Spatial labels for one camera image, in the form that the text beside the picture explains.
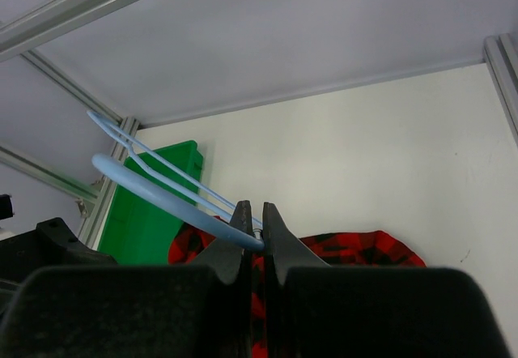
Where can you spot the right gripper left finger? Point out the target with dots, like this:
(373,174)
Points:
(226,325)

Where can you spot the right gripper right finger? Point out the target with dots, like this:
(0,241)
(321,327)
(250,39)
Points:
(283,252)

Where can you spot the red black plaid shirt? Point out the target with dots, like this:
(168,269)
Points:
(376,248)

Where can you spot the light blue wire hanger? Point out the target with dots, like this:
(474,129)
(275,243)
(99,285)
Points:
(165,200)

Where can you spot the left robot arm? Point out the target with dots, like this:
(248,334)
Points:
(51,243)

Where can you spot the green plastic tray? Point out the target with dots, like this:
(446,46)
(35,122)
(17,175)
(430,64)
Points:
(137,232)

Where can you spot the aluminium frame crossbar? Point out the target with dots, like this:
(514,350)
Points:
(51,20)

